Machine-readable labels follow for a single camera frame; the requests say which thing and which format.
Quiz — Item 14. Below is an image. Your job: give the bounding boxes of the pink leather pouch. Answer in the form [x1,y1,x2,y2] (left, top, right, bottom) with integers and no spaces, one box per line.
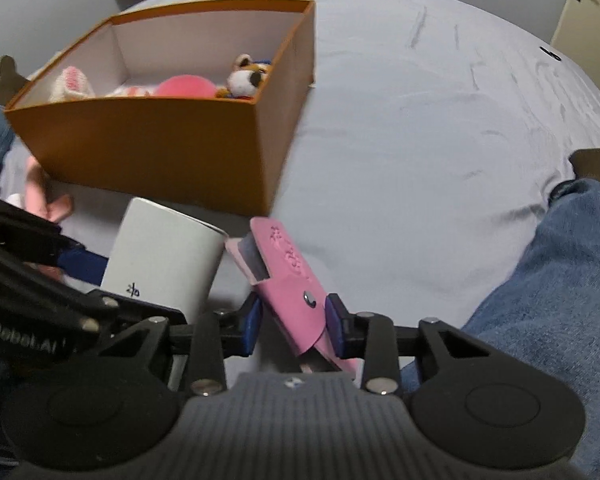
[225,217,356,376]

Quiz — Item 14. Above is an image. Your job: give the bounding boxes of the pink fluffy pompom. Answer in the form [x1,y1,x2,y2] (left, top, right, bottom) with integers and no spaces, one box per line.
[154,75,216,99]

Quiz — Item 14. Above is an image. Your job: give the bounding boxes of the brown bear plush blue hat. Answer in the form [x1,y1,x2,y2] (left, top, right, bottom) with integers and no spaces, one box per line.
[215,53,271,99]

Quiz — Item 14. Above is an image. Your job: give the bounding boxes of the white pink bunny plush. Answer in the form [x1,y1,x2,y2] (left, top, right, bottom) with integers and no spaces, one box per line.
[48,66,152,103]

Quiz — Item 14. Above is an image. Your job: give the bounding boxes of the orange cardboard storage box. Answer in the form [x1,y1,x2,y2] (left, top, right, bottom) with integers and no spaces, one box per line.
[5,0,315,216]

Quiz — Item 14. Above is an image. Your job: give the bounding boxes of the person's right leg jeans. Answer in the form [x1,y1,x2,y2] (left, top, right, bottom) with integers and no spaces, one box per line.
[398,135,600,480]

